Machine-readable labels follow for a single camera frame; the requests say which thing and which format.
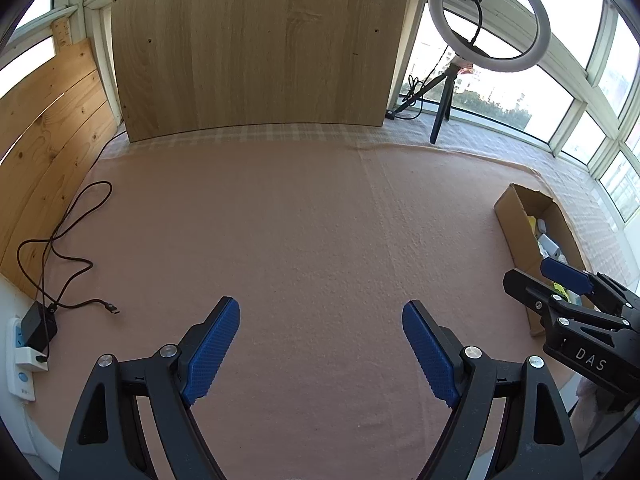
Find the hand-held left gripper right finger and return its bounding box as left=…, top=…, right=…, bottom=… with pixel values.
left=402, top=300, right=585, bottom=480

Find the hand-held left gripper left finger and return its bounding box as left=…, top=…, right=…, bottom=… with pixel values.
left=60, top=296, right=242, bottom=480

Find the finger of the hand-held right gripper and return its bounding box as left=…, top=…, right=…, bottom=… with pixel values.
left=541, top=257, right=640, bottom=331
left=502, top=268, right=626, bottom=331

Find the cardboard box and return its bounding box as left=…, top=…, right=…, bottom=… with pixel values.
left=493, top=183, right=596, bottom=336

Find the black power adapter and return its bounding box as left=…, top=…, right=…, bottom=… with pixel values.
left=22, top=301, right=60, bottom=356

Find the white power strip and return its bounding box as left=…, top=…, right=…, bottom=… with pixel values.
left=5, top=315, right=51, bottom=404

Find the pine wood panel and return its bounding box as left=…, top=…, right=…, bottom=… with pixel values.
left=0, top=19, right=121, bottom=287

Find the light wooden board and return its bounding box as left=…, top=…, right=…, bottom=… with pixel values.
left=110, top=0, right=414, bottom=144

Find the black usb cable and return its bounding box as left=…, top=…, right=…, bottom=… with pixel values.
left=17, top=181, right=122, bottom=361

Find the white window frame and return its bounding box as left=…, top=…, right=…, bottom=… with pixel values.
left=0, top=0, right=640, bottom=222

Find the black ring light cable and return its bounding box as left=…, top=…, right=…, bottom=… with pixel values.
left=403, top=44, right=449, bottom=120

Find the white ring light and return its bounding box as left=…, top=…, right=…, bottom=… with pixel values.
left=429, top=0, right=551, bottom=74

